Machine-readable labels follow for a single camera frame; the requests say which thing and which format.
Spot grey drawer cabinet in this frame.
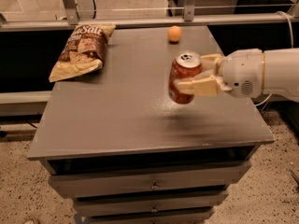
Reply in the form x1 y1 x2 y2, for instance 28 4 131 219
26 25 276 224

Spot brown sea salt chip bag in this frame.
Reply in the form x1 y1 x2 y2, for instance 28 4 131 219
49 24 116 82

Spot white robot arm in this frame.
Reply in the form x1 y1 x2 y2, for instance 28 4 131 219
175 49 299 102

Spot red coke can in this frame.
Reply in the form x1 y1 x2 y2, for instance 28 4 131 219
168 50 202 105

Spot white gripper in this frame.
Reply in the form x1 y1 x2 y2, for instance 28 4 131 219
177 49 263 98

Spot grey drawer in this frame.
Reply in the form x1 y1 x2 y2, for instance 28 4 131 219
74 190 228 217
49 161 251 198
89 208 214 224

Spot top grey drawer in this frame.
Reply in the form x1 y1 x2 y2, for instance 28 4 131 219
49 161 251 198

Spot orange fruit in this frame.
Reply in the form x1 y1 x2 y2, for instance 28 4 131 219
167 26 181 43

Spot middle grey drawer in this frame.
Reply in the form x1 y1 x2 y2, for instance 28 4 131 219
74 190 228 217

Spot metal railing frame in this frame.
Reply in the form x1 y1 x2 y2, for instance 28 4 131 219
0 0 299 31

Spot bottom grey drawer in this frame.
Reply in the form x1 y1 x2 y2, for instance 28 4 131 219
89 208 214 224

